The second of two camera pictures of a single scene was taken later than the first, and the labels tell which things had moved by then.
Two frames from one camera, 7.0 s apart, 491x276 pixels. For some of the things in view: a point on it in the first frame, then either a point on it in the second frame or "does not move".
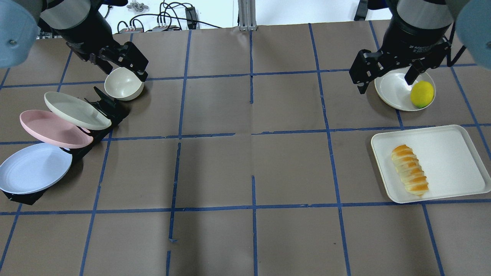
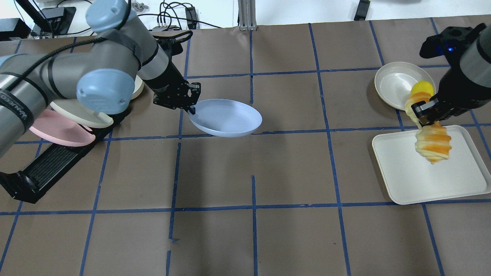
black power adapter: [191, 17] does not move
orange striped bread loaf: [410, 172] -> [432, 140]
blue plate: [33, 167] -> [225, 118]
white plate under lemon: [393, 88] does not move
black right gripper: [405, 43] -> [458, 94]
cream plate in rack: [75, 112] does not move
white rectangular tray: [430, 164] does not move
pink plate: [44, 126] does not move
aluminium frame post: [246, 10] does not move
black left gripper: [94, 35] -> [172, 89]
